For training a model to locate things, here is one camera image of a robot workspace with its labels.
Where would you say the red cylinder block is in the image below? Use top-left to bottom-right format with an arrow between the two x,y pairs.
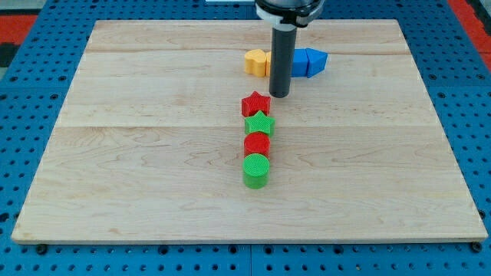
243,132 -> 271,158

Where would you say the green star block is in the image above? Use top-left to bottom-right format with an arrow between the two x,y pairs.
245,111 -> 275,137

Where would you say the yellow block behind rod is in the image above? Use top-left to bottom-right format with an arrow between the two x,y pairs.
265,51 -> 272,77

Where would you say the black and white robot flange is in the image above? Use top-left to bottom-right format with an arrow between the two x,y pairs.
255,0 -> 325,28

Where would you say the yellow heart block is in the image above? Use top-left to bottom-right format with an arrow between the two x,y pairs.
244,49 -> 266,77

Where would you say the green cylinder block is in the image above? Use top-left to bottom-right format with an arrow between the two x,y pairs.
242,153 -> 270,189

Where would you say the blue triangular prism block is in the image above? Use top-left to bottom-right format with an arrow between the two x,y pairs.
306,48 -> 328,78

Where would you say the red star block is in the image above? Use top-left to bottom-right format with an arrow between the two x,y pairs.
241,91 -> 271,117

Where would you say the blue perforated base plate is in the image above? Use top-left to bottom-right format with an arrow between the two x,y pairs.
1,0 -> 490,275

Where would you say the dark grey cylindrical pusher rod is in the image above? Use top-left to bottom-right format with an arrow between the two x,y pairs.
269,25 -> 297,98

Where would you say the light wooden board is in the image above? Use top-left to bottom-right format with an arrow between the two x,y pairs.
12,20 -> 488,245

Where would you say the blue cube block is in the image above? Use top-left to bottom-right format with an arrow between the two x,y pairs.
292,48 -> 308,77

